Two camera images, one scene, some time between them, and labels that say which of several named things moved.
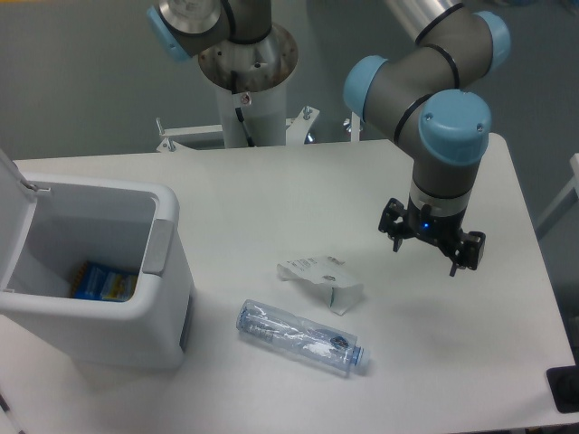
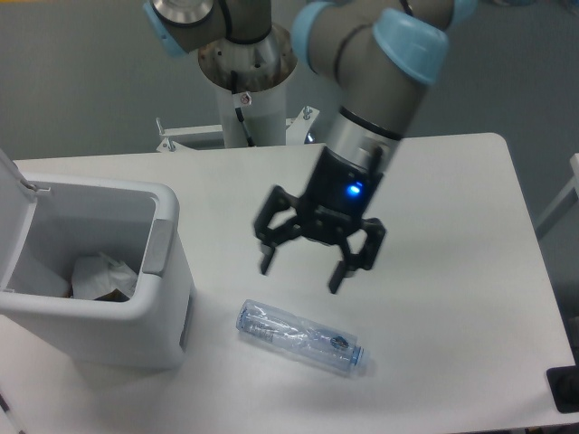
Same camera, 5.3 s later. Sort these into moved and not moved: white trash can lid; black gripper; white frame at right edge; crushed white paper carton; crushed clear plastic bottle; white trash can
Moved: crushed white paper carton; black gripper
Not moved: white trash can; white frame at right edge; crushed clear plastic bottle; white trash can lid
